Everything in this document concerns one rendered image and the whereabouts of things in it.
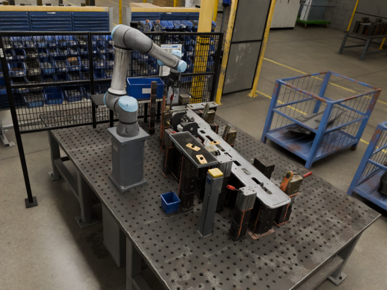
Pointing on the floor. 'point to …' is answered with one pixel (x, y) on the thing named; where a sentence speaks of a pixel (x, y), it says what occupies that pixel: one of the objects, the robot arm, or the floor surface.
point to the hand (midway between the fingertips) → (171, 95)
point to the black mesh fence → (88, 81)
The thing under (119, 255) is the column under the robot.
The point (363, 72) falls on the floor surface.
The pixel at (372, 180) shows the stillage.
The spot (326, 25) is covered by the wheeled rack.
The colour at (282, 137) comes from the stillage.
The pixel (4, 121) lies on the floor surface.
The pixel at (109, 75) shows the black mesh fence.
